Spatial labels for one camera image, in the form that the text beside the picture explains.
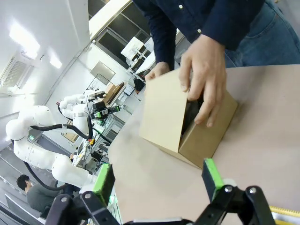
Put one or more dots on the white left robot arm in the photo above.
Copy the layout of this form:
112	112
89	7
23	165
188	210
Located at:
35	154

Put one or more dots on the person's right forearm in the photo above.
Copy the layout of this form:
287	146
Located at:
161	42

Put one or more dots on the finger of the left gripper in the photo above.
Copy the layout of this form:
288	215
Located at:
112	109
98	115

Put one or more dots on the brown cardboard box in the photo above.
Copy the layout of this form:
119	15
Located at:
164	117

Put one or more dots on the large ceiling light panel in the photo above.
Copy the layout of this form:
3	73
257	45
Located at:
23	35

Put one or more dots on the yellow emergency stop button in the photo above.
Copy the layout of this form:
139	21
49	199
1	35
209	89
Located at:
92	141

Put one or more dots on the yellow utility knife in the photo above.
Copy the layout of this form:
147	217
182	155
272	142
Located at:
286	212

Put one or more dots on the person's left forearm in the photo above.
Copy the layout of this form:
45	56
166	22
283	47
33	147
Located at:
229	23

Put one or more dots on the seated person in grey top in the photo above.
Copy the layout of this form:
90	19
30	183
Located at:
37	199

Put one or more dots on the person in navy shirt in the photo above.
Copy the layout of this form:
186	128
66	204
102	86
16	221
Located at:
269	42

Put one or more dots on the stacked wooden boards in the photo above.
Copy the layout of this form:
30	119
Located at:
114	91

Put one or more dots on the ceiling air conditioner vent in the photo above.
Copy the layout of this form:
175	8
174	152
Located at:
14	72

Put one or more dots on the person's right hand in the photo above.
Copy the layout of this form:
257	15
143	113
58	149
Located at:
159	70

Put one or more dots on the white paper board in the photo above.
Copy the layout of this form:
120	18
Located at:
133	47

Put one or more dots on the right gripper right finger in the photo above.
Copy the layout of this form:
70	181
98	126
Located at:
212	180

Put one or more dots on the person's left hand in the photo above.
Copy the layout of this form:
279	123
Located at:
206	70

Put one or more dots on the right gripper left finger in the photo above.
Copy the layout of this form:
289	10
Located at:
103	182

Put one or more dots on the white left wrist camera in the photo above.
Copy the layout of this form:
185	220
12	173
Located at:
98	95

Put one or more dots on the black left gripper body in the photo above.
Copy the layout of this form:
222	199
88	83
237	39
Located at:
98	106

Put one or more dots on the small ceiling light panel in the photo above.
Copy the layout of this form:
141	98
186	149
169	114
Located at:
55	61

